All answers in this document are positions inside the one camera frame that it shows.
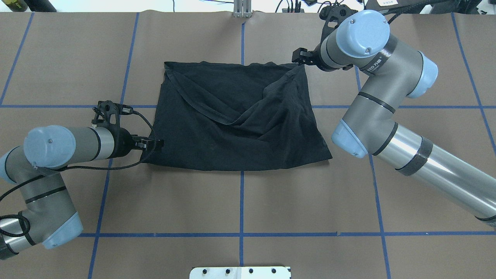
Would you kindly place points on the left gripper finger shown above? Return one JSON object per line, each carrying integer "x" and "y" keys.
{"x": 147, "y": 144}

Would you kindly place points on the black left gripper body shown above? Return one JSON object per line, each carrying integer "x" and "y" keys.
{"x": 123, "y": 142}

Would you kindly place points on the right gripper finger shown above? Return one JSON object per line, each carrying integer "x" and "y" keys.
{"x": 301, "y": 56}

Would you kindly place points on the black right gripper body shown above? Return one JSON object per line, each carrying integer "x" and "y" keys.
{"x": 317, "y": 58}

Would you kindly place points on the black printed t-shirt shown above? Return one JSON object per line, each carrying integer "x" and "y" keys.
{"x": 229, "y": 117}

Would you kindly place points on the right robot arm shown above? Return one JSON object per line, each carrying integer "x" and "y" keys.
{"x": 395, "y": 71}

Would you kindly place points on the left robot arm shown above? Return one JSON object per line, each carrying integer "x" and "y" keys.
{"x": 35, "y": 169}

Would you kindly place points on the left orange-port hub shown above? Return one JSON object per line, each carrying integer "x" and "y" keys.
{"x": 293, "y": 7}

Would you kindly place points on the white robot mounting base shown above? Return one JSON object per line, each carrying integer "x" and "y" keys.
{"x": 250, "y": 272}

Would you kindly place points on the brown paper table cover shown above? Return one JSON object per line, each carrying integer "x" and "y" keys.
{"x": 343, "y": 218}

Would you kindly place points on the yellow-green labelled bottle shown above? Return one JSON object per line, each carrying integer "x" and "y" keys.
{"x": 15, "y": 5}

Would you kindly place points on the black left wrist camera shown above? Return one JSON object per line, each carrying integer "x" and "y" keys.
{"x": 107, "y": 114}

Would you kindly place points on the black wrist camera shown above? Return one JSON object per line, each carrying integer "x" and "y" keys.
{"x": 107, "y": 114}
{"x": 333, "y": 15}

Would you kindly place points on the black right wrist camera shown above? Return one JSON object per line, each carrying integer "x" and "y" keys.
{"x": 333, "y": 15}

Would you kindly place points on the aluminium frame post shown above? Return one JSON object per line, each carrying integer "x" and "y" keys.
{"x": 242, "y": 9}

